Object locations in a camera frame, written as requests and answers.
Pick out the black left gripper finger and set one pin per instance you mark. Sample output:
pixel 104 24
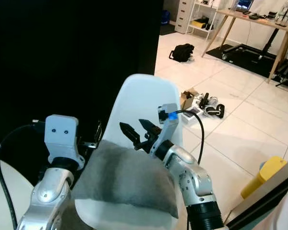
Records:
pixel 99 133

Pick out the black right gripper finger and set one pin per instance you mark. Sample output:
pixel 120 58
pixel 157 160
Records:
pixel 130 134
pixel 150 127

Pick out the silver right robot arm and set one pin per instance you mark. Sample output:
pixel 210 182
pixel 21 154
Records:
pixel 194 182

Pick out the white plastic shell chair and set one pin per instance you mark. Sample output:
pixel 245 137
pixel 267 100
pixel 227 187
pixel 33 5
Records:
pixel 139 98

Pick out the small cardboard box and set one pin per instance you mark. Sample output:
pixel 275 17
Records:
pixel 188 99

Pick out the black and white device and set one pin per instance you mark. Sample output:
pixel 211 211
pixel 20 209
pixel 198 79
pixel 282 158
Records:
pixel 211 106

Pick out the black bag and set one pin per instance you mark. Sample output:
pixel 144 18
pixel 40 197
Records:
pixel 182 52

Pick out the black door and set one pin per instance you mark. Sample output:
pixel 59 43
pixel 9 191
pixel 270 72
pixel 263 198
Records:
pixel 67 52

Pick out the blue bin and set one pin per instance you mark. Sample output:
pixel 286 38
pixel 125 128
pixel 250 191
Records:
pixel 165 17

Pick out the yellow box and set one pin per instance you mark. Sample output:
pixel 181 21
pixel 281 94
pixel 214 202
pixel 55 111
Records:
pixel 198 23

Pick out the black floor mat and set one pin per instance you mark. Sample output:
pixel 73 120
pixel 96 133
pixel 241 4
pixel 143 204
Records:
pixel 245 58

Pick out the yellow cylinder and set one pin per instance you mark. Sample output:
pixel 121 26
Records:
pixel 264 175

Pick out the white drawer cabinet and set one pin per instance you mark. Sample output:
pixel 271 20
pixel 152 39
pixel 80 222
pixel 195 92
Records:
pixel 183 14

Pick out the wooden board with black edge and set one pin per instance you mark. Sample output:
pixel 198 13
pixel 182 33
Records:
pixel 269 196

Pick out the white shelf unit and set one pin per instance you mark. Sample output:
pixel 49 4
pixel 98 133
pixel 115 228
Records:
pixel 204 9

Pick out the wooden desk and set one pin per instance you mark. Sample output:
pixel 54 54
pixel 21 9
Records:
pixel 254 19

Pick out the laptop with blue screen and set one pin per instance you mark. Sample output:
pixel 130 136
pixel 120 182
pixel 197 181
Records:
pixel 244 5

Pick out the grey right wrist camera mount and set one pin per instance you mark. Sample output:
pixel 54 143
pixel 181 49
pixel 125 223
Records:
pixel 169 124

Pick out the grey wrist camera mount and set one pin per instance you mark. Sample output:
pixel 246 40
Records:
pixel 169 124
pixel 62 136

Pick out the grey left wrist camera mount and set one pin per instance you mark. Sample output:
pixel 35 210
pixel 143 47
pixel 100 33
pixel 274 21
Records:
pixel 62 136

